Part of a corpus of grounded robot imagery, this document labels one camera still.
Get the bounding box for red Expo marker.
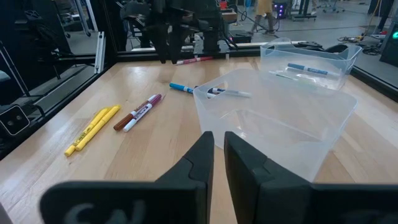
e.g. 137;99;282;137
175;55;215;66

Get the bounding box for aluminium extrusion bar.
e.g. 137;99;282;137
94;30;107;75

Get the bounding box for small black lit box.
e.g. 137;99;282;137
273;2;289;19

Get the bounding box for yellow slim highlighter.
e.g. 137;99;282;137
64;107;111;157
75;105;121;152

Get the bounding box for black table-level camera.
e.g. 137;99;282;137
0;104;31;137

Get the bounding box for tangled floor cables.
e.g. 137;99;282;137
337;34;383;57

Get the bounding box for maroon cap Expo marker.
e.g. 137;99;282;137
123;93;164;133

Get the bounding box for light green Sharpie highlighter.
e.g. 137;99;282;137
269;70;318;91

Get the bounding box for frosted plastic bin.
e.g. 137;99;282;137
192;68;358;183

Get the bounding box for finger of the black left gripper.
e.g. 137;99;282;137
154;24;170;65
170;27;187;63

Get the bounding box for person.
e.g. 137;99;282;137
252;0;277;35

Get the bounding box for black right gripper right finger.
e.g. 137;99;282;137
224;131;398;224

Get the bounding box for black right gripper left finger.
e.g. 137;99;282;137
39;131;215;224

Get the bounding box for teal cap Expo marker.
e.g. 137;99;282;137
169;82;218;99

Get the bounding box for blue cap Expo marker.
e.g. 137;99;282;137
287;63;340;77

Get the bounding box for clear plastic bin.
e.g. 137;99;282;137
259;37;363;91

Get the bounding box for black box green lights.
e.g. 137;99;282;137
379;20;398;68

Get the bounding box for brown cap Expo marker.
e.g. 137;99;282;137
113;95;158;131

